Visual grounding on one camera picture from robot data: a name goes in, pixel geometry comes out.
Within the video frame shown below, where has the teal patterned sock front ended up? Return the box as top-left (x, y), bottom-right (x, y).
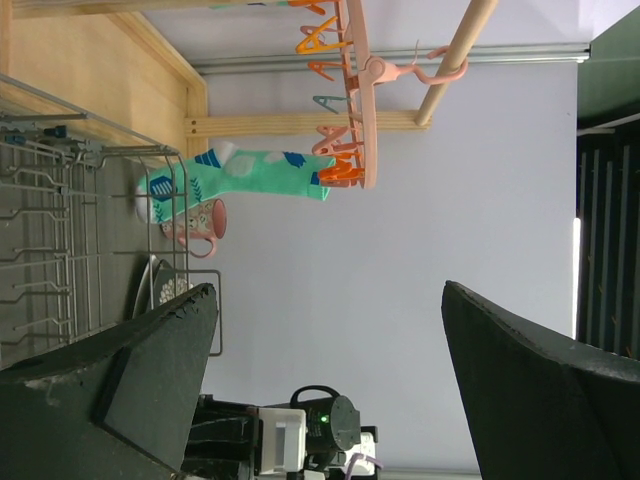
top-left (135, 142), bottom-right (336, 224)

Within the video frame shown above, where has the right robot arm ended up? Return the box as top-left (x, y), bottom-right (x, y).
top-left (181, 385), bottom-right (382, 479)

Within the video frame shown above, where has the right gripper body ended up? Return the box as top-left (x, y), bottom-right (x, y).
top-left (181, 394), bottom-right (261, 479)

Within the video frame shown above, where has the black floral square plate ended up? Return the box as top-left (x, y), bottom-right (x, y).
top-left (129, 255), bottom-right (193, 319)

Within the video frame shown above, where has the pink ceramic mug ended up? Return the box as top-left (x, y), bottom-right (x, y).
top-left (161, 198), bottom-right (228, 259)

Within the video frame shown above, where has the pink round clothes hanger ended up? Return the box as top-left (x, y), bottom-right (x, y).
top-left (290, 1), bottom-right (496, 188)

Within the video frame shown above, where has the grey wire dish rack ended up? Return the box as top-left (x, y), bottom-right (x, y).
top-left (1, 76), bottom-right (222, 366)

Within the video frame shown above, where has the wooden tray frame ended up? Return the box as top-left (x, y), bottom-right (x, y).
top-left (0, 0), bottom-right (501, 161)

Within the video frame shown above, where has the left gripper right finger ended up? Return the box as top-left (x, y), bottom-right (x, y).
top-left (441, 281), bottom-right (639, 479)

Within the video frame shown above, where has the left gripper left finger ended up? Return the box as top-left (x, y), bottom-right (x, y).
top-left (1, 283), bottom-right (218, 479)

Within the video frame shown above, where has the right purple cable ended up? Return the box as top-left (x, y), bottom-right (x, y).
top-left (342, 452), bottom-right (386, 480)

